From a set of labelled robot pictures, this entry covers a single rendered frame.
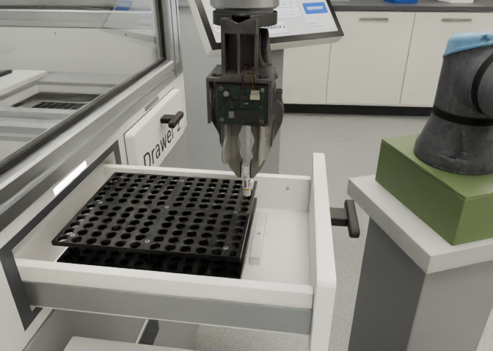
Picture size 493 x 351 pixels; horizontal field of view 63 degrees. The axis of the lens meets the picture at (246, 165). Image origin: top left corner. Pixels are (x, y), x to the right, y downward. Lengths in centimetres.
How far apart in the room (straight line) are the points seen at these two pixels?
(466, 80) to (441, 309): 45
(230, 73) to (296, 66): 302
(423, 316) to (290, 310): 51
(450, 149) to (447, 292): 29
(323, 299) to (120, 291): 21
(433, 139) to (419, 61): 283
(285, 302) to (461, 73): 49
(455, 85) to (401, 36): 278
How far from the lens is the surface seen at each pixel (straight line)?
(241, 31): 42
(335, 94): 354
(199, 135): 231
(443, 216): 78
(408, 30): 354
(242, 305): 44
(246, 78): 43
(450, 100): 78
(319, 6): 154
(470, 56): 75
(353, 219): 51
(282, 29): 139
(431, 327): 96
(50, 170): 54
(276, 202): 65
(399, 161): 85
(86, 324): 68
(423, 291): 87
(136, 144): 72
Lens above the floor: 119
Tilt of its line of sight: 27 degrees down
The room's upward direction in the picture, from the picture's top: straight up
